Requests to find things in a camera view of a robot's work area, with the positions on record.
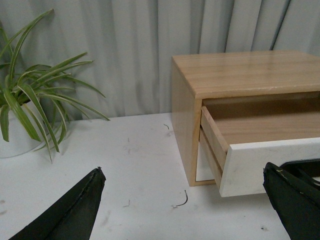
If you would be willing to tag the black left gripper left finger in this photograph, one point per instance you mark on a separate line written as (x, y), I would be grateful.
(72, 216)

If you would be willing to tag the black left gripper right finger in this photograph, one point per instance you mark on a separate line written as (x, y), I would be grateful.
(296, 202)

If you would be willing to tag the white-fronted wooden drawer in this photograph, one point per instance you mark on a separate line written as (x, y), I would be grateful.
(243, 138)

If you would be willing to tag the lower white drawer front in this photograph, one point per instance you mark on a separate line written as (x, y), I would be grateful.
(203, 171)

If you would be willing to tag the light wooden drawer cabinet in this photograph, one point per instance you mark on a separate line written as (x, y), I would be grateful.
(262, 78)

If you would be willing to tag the white plant pot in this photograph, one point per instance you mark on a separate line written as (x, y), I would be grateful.
(26, 130)

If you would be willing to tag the green spider plant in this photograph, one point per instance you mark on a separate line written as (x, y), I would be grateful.
(39, 82)

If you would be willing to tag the grey pleated curtain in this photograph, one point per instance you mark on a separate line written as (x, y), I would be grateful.
(130, 43)

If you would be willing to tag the black drawer handle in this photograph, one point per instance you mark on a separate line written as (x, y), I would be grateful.
(307, 170)

